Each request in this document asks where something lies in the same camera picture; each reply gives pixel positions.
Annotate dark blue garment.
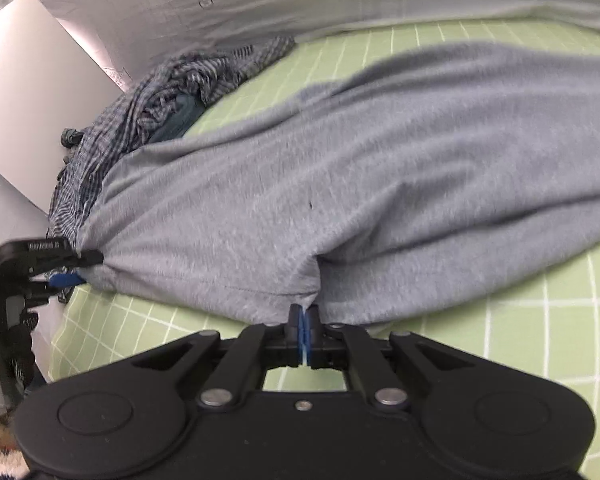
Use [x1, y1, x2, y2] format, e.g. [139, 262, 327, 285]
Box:
[147, 94, 206, 146]

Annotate grey sweatpants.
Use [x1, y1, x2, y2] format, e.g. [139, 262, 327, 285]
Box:
[77, 42, 600, 328]

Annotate white headboard panel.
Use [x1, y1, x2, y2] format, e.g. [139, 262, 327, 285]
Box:
[0, 0, 126, 216]

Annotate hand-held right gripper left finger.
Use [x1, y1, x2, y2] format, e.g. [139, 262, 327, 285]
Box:
[125, 305, 307, 411]

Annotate blue plaid shirt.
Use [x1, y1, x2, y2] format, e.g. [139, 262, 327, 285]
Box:
[47, 35, 298, 241]

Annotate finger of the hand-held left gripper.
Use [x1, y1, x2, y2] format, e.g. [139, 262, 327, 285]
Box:
[27, 240, 104, 276]
[27, 272, 83, 302]

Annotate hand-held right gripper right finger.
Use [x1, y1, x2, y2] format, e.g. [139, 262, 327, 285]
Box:
[306, 305, 486, 411]

